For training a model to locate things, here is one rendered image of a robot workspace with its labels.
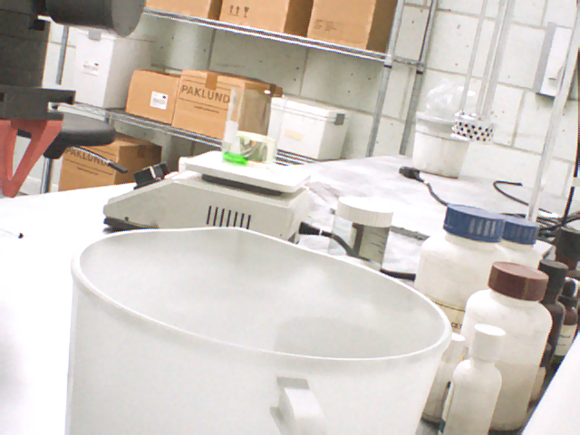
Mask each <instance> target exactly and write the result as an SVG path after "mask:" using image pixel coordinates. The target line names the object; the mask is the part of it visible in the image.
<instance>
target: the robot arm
mask: <svg viewBox="0 0 580 435"><path fill-rule="evenodd" d="M143 5H145V0H0V184H1V191H2V194H3V195H4V196H7V197H9V198H14V197H15V196H16V194H17V192H18V191H19V189H20V188H21V187H22V185H23V183H24V180H25V178H26V177H27V176H28V175H29V174H30V172H31V170H32V169H33V167H34V165H35V164H36V163H37V161H38V160H39V159H40V158H41V156H42V155H43V154H44V152H45V151H46V150H47V148H48V147H49V146H50V144H51V143H52V142H53V139H54V138H55V137H56V136H57V134H58V133H59V132H60V130H61V129H62V127H63V119H64V113H63V112H60V111H55V110H50V109H48V103H49V102H57V103H65V104H68V105H72V106H73V105H74V102H75V94H76V90H75V89H72V88H68V87H64V86H62V85H58V84H54V83H51V82H45V81H44V68H45V61H46V54H47V47H48V40H49V33H50V32H51V25H52V21H48V20H45V19H42V18H39V15H40V16H45V17H51V19H52V20H53V21H54V22H55V23H56V24H60V25H64V26H69V27H73V28H78V29H83V30H87V31H91V32H96V33H101V34H109V35H113V36H118V37H122V38H124V37H125V36H129V35H130V34H132V33H133V32H134V30H135V29H136V27H137V25H138V23H139V21H140V18H141V13H142V9H143ZM18 129H21V130H24V131H30V132H31V133H32V139H31V141H30V143H29V145H28V147H27V149H26V151H25V153H24V155H23V158H22V160H20V162H19V164H18V166H17V168H16V170H15V172H14V175H13V155H14V149H15V144H16V138H17V132H18Z"/></svg>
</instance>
